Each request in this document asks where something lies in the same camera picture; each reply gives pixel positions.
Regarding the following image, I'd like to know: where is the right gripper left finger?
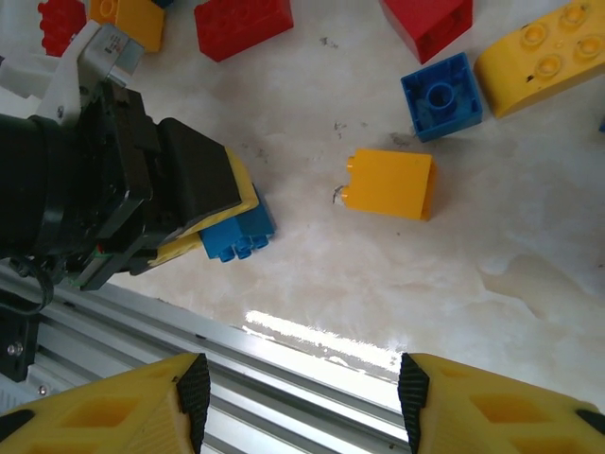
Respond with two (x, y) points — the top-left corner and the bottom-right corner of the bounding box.
(0, 352), (212, 454)

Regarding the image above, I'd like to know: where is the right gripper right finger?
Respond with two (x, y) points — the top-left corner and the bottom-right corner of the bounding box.
(398, 352), (605, 454)

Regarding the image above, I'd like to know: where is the red lego brick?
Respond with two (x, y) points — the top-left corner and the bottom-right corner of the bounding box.
(37, 0), (89, 58)
(193, 0), (295, 63)
(380, 0), (475, 65)

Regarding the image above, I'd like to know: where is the long curved yellow lego brick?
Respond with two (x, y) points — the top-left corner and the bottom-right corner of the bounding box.
(474, 0), (605, 119)

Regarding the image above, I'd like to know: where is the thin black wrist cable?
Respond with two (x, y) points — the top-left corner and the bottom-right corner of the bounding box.
(11, 254), (57, 316)

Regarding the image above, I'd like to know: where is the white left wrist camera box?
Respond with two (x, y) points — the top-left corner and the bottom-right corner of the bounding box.
(0, 21), (146, 128)

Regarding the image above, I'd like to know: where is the long aluminium base rail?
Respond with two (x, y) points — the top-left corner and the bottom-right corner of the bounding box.
(0, 264), (410, 454)

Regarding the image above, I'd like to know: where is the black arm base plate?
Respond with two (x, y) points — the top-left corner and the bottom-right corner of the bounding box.
(0, 302), (38, 383)

